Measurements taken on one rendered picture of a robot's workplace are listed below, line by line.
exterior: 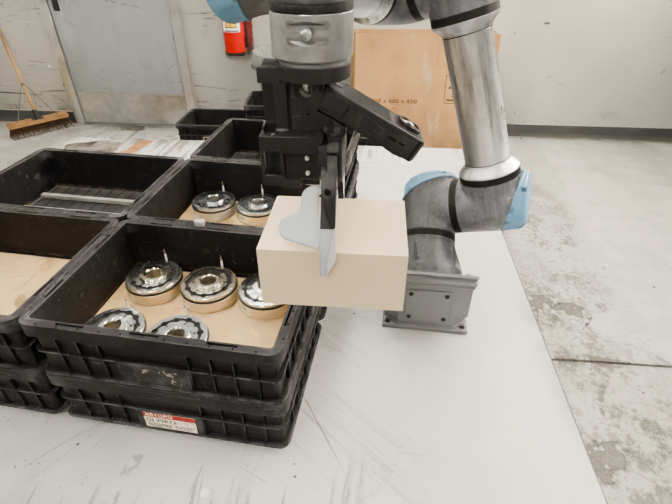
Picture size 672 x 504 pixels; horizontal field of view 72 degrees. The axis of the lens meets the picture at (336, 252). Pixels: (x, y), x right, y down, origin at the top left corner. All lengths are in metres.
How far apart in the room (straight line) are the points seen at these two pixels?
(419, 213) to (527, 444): 0.47
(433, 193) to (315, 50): 0.61
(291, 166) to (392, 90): 3.25
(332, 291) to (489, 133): 0.50
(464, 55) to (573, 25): 3.20
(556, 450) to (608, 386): 1.18
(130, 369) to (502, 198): 0.71
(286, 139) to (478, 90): 0.50
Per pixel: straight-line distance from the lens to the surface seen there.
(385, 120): 0.47
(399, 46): 3.69
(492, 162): 0.93
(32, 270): 1.12
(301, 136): 0.46
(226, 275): 0.90
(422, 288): 0.94
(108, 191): 1.37
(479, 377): 0.95
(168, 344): 0.69
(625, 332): 2.33
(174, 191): 1.15
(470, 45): 0.88
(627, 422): 1.98
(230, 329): 0.83
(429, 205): 0.98
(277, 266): 0.51
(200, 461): 0.84
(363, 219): 0.54
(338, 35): 0.44
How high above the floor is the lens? 1.40
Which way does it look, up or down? 35 degrees down
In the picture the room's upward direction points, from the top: straight up
